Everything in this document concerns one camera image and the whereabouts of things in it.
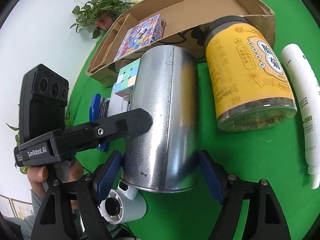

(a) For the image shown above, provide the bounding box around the white handheld fan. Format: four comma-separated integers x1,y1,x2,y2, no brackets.
99,180,147,224

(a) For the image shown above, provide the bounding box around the silver metal tin can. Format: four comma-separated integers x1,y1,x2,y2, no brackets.
121,45,199,193

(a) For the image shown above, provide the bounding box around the yellow label tea jar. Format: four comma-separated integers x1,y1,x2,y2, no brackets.
204,16,297,132

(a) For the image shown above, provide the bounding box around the white cosmetic tube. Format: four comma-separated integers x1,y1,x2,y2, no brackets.
280,44,319,189

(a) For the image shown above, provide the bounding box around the white plastic rectangular case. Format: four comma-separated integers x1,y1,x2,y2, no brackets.
107,93,131,116

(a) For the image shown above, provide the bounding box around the grey sleeve forearm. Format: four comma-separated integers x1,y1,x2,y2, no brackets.
4,189,83,240

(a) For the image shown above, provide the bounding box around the person's left hand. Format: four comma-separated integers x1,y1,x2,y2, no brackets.
27,160,84,213

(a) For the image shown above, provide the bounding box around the pastel rubik's cube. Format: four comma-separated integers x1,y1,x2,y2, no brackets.
113,59,140,98

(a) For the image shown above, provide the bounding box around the potted green plant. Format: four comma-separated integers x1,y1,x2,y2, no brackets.
70,0,133,39

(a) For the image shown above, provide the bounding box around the colourful card box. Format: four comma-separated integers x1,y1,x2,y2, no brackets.
114,14,165,61

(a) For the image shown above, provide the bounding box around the brown cardboard box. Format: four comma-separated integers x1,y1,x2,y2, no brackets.
86,0,276,87

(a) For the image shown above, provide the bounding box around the camera module on left gripper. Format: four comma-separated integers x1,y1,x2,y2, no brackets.
19,64,69,144

